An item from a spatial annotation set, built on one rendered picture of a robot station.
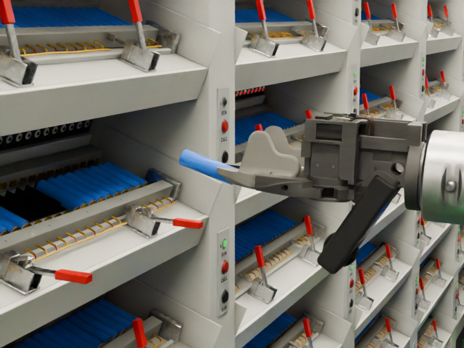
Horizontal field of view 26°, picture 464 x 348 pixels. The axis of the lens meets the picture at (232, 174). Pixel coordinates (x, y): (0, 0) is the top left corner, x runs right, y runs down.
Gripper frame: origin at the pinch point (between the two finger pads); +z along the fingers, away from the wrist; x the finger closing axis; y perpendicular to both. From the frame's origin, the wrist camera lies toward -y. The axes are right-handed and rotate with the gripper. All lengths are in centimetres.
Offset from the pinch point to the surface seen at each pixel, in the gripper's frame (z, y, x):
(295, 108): 22, -3, -97
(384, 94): 18, -6, -167
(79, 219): 18.1, -6.8, 0.0
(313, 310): 16, -45, -97
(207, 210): 13.1, -10.2, -26.7
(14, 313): 14.4, -11.5, 19.5
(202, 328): 13.2, -27.0, -26.7
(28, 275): 14.6, -8.6, 16.6
